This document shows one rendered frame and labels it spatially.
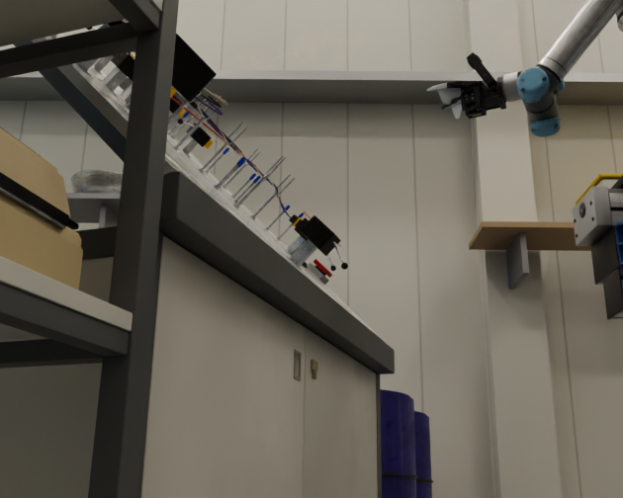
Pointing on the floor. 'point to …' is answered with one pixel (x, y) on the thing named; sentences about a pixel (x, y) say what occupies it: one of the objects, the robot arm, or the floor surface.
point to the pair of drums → (404, 448)
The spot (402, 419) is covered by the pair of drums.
